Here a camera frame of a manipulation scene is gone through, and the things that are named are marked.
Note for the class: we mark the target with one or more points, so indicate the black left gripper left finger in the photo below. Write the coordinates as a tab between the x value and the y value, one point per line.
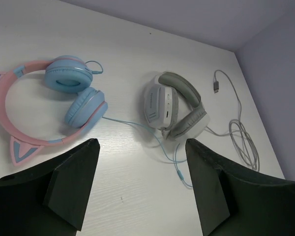
51	198

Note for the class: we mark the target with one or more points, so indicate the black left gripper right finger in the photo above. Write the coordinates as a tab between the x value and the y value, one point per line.
233	200

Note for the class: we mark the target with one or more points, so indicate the pink blue cat-ear headphones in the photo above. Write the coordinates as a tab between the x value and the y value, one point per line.
48	103

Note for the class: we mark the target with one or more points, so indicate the white grey gaming headset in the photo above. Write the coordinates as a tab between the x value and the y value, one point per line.
161	107

